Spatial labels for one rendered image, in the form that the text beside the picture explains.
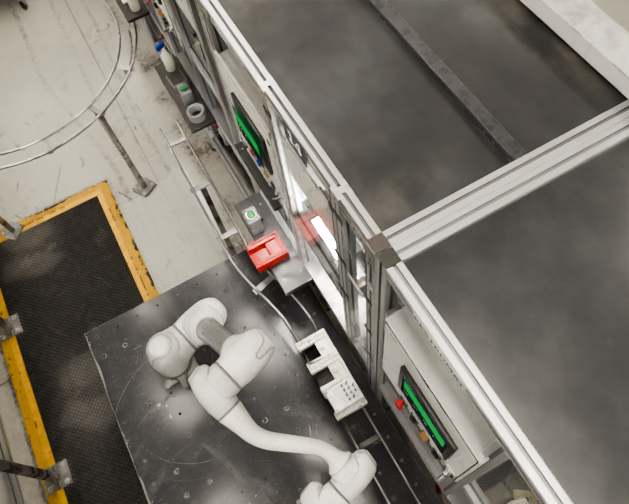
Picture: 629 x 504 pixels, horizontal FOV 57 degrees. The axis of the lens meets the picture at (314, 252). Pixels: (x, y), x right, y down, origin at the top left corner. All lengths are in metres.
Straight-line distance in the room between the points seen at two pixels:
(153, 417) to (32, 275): 1.69
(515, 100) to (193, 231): 2.62
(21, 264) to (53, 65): 1.76
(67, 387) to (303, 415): 1.63
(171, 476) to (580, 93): 2.12
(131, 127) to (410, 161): 3.24
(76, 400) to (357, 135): 2.61
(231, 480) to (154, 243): 1.82
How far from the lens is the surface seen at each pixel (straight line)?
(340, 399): 2.38
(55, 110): 4.91
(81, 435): 3.65
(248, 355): 2.03
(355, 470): 2.12
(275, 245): 2.62
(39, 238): 4.27
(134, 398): 2.84
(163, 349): 2.55
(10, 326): 4.03
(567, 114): 1.69
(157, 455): 2.75
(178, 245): 3.86
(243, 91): 1.97
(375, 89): 1.68
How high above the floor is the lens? 3.26
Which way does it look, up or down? 63 degrees down
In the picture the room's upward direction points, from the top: 11 degrees counter-clockwise
